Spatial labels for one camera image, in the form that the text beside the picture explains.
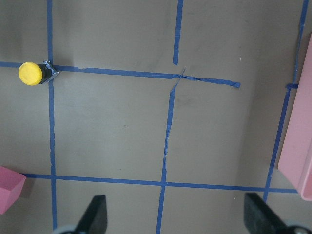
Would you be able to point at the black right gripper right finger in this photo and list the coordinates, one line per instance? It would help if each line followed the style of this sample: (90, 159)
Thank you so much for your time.
(259, 218)

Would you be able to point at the pink cube near centre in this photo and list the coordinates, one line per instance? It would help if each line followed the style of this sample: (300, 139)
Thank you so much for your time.
(11, 185)

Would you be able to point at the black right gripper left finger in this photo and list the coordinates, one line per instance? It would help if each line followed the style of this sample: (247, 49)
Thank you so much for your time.
(95, 218)

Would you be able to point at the pink plastic bin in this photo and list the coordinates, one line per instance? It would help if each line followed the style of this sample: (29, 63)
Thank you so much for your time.
(295, 161)

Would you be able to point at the yellow push button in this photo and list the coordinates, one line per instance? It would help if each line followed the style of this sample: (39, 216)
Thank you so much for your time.
(33, 74)

